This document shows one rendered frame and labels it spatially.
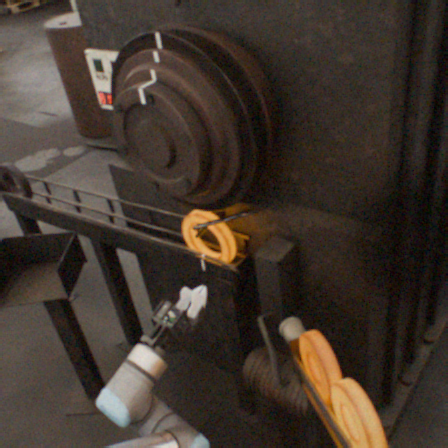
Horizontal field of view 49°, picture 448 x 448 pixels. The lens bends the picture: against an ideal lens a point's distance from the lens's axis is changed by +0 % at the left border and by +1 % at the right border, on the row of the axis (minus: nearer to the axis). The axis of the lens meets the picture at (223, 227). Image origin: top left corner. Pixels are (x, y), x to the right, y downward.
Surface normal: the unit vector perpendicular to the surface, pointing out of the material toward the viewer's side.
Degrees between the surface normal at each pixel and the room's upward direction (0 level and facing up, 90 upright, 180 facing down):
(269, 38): 90
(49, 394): 0
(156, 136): 90
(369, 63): 90
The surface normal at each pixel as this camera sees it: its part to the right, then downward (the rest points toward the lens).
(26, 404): -0.14, -0.81
